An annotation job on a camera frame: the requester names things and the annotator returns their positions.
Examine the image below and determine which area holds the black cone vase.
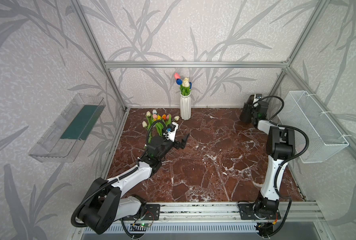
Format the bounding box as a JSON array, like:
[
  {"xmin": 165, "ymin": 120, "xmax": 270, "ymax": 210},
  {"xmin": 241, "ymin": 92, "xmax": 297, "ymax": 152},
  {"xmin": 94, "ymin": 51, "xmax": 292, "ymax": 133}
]
[{"xmin": 239, "ymin": 95, "xmax": 255, "ymax": 124}]

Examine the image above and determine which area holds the white ribbed vase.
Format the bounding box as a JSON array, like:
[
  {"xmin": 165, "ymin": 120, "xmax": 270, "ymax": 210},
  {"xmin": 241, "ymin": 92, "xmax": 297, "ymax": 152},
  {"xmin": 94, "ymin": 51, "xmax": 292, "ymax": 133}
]
[{"xmin": 180, "ymin": 94, "xmax": 191, "ymax": 120}]

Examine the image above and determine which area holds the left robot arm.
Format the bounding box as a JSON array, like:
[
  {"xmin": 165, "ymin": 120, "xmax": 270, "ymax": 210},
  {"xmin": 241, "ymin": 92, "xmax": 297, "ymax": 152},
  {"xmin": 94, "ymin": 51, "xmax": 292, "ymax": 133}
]
[{"xmin": 71, "ymin": 135, "xmax": 189, "ymax": 235}]

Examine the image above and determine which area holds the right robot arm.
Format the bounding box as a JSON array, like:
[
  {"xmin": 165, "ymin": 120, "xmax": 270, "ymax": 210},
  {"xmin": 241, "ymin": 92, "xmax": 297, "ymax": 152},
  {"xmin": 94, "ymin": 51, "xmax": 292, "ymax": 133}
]
[{"xmin": 240, "ymin": 94, "xmax": 309, "ymax": 219}]

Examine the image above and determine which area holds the pink object in basket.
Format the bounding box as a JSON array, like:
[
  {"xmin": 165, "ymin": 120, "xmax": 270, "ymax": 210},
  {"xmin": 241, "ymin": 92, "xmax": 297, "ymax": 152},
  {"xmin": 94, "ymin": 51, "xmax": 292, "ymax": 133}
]
[{"xmin": 297, "ymin": 143, "xmax": 310, "ymax": 160}]

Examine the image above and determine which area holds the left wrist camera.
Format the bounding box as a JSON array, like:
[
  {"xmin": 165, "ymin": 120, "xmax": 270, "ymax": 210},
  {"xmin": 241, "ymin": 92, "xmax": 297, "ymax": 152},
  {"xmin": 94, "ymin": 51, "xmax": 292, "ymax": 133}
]
[{"xmin": 163, "ymin": 122, "xmax": 178, "ymax": 142}]

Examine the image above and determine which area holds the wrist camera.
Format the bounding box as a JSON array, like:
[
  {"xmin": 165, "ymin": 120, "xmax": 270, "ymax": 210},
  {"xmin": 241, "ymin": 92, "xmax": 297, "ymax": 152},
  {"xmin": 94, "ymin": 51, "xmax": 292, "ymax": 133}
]
[
  {"xmin": 253, "ymin": 94, "xmax": 262, "ymax": 105},
  {"xmin": 163, "ymin": 122, "xmax": 178, "ymax": 142}
]

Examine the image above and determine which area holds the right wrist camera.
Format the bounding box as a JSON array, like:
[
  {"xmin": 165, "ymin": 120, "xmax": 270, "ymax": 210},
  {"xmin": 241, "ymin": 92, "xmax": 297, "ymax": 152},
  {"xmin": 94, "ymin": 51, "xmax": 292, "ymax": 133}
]
[{"xmin": 253, "ymin": 94, "xmax": 262, "ymax": 105}]

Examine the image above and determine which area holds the white wire mesh basket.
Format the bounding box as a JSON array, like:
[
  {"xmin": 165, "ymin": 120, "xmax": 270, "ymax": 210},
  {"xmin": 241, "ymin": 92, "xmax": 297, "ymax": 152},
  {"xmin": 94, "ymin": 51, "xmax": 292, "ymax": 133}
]
[{"xmin": 278, "ymin": 91, "xmax": 349, "ymax": 164}]

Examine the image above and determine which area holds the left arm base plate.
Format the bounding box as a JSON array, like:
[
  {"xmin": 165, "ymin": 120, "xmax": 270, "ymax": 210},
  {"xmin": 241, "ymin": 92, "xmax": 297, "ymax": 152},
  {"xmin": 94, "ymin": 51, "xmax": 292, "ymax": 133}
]
[{"xmin": 133, "ymin": 204, "xmax": 161, "ymax": 221}]

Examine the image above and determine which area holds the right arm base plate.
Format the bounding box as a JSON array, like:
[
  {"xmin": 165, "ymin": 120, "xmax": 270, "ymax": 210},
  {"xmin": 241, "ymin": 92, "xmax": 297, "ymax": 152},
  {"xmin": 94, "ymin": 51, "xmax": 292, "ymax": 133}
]
[{"xmin": 237, "ymin": 201, "xmax": 281, "ymax": 221}]

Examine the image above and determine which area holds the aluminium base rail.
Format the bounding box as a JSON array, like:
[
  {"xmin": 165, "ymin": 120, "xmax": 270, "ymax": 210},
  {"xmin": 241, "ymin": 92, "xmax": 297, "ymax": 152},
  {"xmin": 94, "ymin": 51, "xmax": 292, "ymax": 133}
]
[{"xmin": 72, "ymin": 201, "xmax": 325, "ymax": 224}]

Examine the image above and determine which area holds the clear plastic wall shelf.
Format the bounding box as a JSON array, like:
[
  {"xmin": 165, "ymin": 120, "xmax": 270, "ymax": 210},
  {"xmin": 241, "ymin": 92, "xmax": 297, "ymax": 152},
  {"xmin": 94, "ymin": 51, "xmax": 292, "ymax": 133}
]
[{"xmin": 29, "ymin": 94, "xmax": 106, "ymax": 163}]

